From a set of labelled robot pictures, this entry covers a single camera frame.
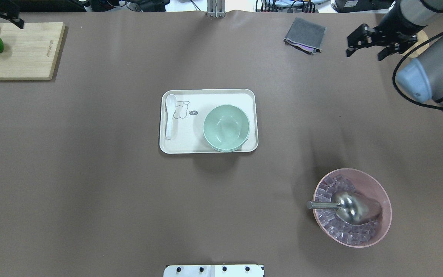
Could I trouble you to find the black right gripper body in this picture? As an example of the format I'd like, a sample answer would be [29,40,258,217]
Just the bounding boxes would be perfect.
[346,23,417,61]

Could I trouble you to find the green bowl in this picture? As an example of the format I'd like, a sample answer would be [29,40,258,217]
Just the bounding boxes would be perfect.
[204,136,248,152]
[203,105,251,137]

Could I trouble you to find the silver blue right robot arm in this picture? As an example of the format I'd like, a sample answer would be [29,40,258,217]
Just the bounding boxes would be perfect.
[346,0,443,112]

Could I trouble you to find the grey folded cloth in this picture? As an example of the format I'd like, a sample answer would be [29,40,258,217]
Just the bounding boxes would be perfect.
[283,18,327,55]

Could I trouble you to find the pink bowl with ice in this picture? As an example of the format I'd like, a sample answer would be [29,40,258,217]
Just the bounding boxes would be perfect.
[307,168,392,248]

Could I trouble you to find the metal ice scoop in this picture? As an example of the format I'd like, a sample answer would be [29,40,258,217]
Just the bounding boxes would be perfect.
[306,191,383,226]

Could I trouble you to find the green bowl on tray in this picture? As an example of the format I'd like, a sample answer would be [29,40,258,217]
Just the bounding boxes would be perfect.
[204,136,248,152]

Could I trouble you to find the cream serving tray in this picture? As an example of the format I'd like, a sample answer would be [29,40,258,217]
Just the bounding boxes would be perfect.
[159,89,259,154]

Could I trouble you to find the white ceramic spoon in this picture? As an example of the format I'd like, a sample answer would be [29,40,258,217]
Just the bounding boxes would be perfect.
[165,94,177,140]

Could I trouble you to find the bamboo cutting board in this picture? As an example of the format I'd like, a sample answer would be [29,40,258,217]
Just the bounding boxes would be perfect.
[0,22,65,81]

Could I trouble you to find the aluminium frame post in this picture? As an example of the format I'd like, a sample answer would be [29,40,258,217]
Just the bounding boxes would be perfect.
[206,0,226,18]

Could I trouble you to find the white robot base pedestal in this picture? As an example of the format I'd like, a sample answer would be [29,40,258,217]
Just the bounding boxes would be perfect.
[163,264,265,277]

